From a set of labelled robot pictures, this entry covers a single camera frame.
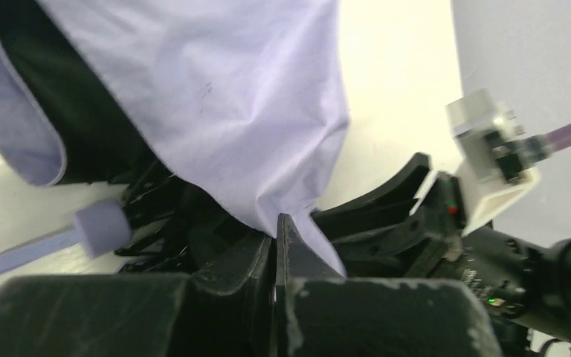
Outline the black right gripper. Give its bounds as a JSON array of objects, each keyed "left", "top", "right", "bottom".
[{"left": 312, "top": 152, "right": 462, "bottom": 277}]

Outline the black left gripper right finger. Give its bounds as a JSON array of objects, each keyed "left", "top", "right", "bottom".
[{"left": 275, "top": 214, "right": 501, "bottom": 356}]

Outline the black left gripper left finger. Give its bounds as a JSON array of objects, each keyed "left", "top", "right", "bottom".
[{"left": 0, "top": 237, "right": 274, "bottom": 356}]

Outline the purple folding umbrella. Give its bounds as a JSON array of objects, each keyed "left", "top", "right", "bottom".
[{"left": 0, "top": 1, "right": 349, "bottom": 274}]

